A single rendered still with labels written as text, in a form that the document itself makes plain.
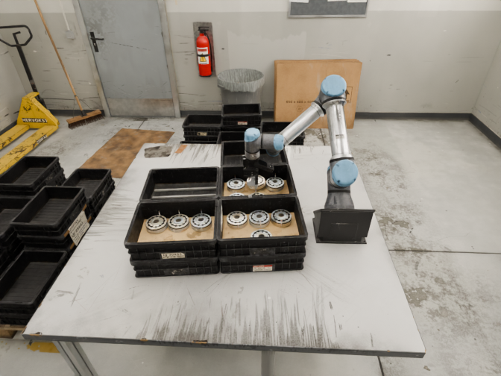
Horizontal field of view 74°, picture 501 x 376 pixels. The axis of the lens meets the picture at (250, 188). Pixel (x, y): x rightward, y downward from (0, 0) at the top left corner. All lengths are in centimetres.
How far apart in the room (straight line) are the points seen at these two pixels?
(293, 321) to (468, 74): 425
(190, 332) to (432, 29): 424
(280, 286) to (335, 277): 26
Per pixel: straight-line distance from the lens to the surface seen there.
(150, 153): 260
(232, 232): 163
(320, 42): 448
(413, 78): 490
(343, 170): 159
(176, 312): 154
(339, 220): 170
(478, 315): 273
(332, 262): 171
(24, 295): 251
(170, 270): 162
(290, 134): 177
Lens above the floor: 196
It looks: 36 degrees down
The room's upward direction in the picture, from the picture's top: 1 degrees counter-clockwise
